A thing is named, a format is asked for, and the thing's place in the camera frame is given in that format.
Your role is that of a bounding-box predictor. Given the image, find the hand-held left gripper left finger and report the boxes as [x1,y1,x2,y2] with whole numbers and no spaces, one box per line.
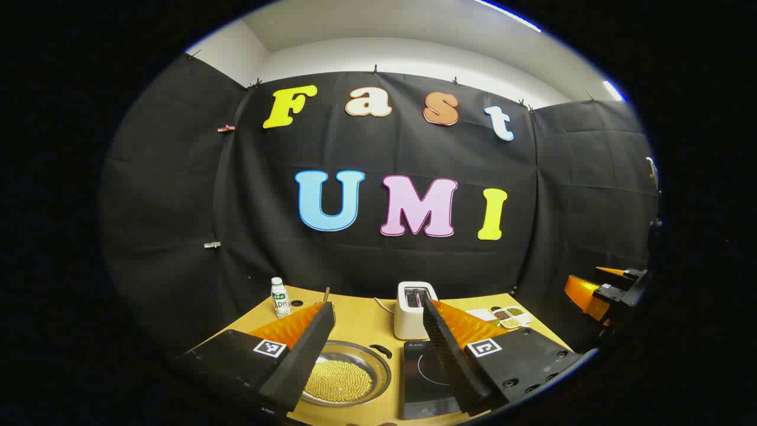
[177,301,337,415]

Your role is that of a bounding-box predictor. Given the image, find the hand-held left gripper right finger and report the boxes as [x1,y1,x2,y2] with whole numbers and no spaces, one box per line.
[421,299,583,418]

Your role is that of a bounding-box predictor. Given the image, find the black induction cooktop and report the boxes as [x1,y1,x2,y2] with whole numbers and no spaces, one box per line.
[402,340,463,421]

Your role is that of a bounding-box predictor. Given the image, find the steel pot with black handles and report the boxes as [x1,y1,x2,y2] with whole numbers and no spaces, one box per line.
[299,340,393,408]

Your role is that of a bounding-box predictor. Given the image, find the pile of yellow soybeans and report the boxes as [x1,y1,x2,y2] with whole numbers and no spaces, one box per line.
[305,360,373,403]

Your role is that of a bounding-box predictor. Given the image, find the white toaster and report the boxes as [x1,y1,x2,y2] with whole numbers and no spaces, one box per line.
[393,282,439,341]

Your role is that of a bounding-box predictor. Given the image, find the white drink bottle green label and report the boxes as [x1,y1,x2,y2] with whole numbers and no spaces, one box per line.
[271,277,292,319]

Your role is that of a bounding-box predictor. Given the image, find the black backdrop cloth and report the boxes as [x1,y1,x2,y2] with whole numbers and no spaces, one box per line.
[99,53,662,356]

